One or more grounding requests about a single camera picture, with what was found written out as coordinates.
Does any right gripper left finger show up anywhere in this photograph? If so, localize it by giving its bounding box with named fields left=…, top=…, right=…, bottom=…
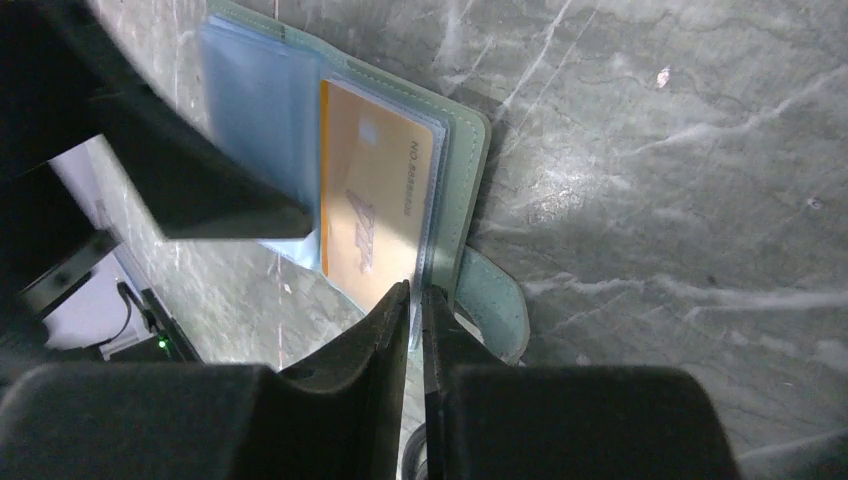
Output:
left=1, top=282, right=410, bottom=479

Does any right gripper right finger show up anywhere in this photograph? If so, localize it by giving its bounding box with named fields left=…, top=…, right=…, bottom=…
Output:
left=421, top=287, right=740, bottom=479

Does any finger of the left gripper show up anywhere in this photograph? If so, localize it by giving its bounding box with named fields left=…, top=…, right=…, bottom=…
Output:
left=0, top=0, right=314, bottom=313

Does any green card holder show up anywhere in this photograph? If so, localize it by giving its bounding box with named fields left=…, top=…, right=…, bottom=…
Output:
left=200, top=1, right=529, bottom=364

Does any orange credit card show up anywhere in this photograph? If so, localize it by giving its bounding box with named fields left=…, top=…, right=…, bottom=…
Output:
left=320, top=78, right=442, bottom=311

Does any coiled black cable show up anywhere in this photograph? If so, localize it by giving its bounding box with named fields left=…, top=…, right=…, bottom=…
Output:
left=400, top=423, right=431, bottom=480

